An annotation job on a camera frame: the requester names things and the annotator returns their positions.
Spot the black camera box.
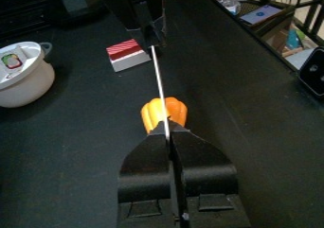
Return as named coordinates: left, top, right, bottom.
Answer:
left=297, top=46, right=324, bottom=97

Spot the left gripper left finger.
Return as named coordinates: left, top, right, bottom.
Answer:
left=117, top=120, right=178, bottom=228

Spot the white-bladed knife with black handle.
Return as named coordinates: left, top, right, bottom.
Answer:
left=150, top=44, right=173, bottom=143

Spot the red striped white block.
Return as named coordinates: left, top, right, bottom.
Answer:
left=104, top=38, right=151, bottom=73

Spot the phone with blue screen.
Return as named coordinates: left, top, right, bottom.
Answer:
left=240, top=4, right=285, bottom=26

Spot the teal item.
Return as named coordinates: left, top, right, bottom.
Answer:
left=287, top=27, right=308, bottom=50

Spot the clear plastic bag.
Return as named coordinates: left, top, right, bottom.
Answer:
left=212, top=0, right=244, bottom=16

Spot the white toy pot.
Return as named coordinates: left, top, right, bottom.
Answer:
left=0, top=42, right=58, bottom=109

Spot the white pot lid with sticker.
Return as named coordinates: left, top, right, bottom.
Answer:
left=0, top=41, right=46, bottom=90

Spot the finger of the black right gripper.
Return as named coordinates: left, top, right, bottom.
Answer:
left=147, top=0, right=167, bottom=47
left=100, top=0, right=151, bottom=47

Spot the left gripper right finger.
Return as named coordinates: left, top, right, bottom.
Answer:
left=169, top=119, right=253, bottom=228

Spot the orange toy squash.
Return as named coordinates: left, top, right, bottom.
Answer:
left=139, top=96, right=189, bottom=135

